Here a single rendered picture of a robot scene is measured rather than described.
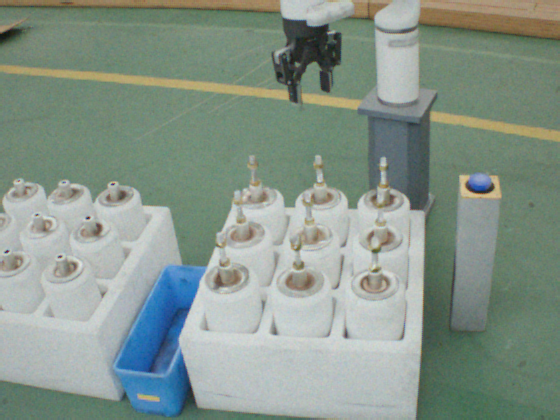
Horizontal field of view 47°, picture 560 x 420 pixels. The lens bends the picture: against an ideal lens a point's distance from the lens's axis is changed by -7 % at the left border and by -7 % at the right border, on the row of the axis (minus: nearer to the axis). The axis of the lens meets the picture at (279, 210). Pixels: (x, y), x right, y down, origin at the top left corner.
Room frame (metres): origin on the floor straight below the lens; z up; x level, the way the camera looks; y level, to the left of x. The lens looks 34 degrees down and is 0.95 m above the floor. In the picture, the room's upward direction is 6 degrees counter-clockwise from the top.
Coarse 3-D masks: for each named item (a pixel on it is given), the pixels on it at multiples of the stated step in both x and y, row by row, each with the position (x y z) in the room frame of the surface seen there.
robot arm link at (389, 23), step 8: (400, 0) 1.36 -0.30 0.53; (408, 0) 1.33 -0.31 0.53; (416, 0) 1.32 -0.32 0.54; (384, 8) 1.38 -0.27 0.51; (392, 8) 1.36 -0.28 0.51; (400, 8) 1.34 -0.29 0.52; (408, 8) 1.33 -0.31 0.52; (416, 8) 1.32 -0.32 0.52; (376, 16) 1.35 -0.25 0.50; (384, 16) 1.34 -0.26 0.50; (392, 16) 1.33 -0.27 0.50; (400, 16) 1.32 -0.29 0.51; (408, 16) 1.31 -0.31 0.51; (416, 16) 1.32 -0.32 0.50; (376, 24) 1.34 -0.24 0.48; (384, 24) 1.32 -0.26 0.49; (392, 24) 1.31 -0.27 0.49; (400, 24) 1.31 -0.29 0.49; (408, 24) 1.31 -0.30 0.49; (416, 24) 1.33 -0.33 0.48; (392, 32) 1.31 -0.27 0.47; (400, 32) 1.31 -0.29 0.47
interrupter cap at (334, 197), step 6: (312, 192) 1.08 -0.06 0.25; (330, 192) 1.08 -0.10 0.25; (336, 192) 1.07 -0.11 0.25; (300, 198) 1.07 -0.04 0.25; (330, 198) 1.06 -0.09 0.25; (336, 198) 1.05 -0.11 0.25; (318, 204) 1.04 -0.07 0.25; (324, 204) 1.04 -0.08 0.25; (330, 204) 1.04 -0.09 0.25; (336, 204) 1.03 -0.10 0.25
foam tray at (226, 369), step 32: (288, 224) 1.13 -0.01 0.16; (352, 224) 1.07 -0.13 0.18; (416, 224) 1.05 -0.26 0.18; (352, 256) 0.97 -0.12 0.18; (416, 256) 0.95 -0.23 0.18; (416, 288) 0.86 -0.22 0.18; (192, 320) 0.85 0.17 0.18; (416, 320) 0.78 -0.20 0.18; (192, 352) 0.80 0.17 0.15; (224, 352) 0.79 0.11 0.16; (256, 352) 0.77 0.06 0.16; (288, 352) 0.76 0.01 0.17; (320, 352) 0.75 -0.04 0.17; (352, 352) 0.74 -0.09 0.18; (384, 352) 0.72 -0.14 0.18; (416, 352) 0.71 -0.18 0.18; (192, 384) 0.80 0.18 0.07; (224, 384) 0.79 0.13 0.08; (256, 384) 0.78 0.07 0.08; (288, 384) 0.76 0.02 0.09; (320, 384) 0.75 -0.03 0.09; (352, 384) 0.74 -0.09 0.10; (384, 384) 0.72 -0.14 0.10; (416, 384) 0.71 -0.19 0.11; (320, 416) 0.75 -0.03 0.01; (352, 416) 0.74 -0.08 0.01; (384, 416) 0.72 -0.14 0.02
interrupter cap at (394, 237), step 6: (366, 228) 0.95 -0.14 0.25; (372, 228) 0.95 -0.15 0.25; (390, 228) 0.94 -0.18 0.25; (360, 234) 0.93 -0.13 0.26; (366, 234) 0.93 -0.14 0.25; (372, 234) 0.93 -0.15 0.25; (390, 234) 0.93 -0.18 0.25; (396, 234) 0.92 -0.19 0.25; (360, 240) 0.92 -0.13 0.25; (366, 240) 0.92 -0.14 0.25; (390, 240) 0.91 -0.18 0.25; (396, 240) 0.91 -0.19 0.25; (402, 240) 0.91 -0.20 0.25; (366, 246) 0.90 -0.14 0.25; (384, 246) 0.89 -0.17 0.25; (390, 246) 0.89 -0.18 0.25; (396, 246) 0.89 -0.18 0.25; (384, 252) 0.88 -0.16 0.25
